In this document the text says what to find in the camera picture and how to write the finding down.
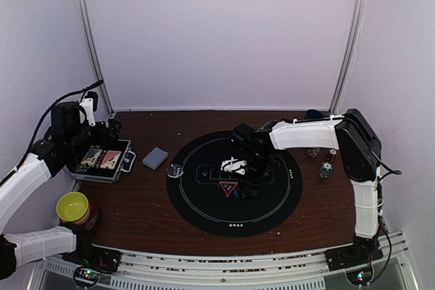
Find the blue white 10 chip stack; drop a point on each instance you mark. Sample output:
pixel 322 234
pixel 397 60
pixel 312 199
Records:
pixel 313 152

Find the aluminium poker case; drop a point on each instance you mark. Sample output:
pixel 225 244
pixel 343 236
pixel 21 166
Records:
pixel 105 164

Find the green blue 50 chip stack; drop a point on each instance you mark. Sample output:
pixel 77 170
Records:
pixel 326 170

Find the red triangular all-in marker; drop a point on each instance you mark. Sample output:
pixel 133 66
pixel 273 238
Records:
pixel 228 187

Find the grey card deck box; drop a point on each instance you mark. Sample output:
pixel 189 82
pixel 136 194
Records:
pixel 155 158

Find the red black 100 chip stack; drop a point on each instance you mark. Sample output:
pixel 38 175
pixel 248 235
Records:
pixel 331 156

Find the right aluminium frame post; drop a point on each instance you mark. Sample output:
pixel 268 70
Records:
pixel 349 56

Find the round black poker mat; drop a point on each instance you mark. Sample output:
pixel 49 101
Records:
pixel 225 204

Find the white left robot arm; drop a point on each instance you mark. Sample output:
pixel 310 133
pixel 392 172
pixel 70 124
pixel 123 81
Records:
pixel 42 161

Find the aluminium front rail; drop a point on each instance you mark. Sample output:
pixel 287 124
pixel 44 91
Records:
pixel 298 270

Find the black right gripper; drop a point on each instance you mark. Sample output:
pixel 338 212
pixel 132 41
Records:
pixel 249 191

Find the yellow-green bowl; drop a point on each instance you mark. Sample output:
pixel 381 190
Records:
pixel 73 207

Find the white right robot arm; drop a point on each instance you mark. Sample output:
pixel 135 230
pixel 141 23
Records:
pixel 360 150

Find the left aluminium frame post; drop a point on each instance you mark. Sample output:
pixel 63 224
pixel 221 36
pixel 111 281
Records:
pixel 89 37

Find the aluminium frame post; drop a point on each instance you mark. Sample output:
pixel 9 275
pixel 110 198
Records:
pixel 349 56
pixel 89 37

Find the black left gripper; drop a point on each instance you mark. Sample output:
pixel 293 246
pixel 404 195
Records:
pixel 102 138

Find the clear round dealer button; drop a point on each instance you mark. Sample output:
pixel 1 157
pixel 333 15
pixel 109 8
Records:
pixel 175 171

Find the dark blue mug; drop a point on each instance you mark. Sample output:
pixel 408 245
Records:
pixel 313 114

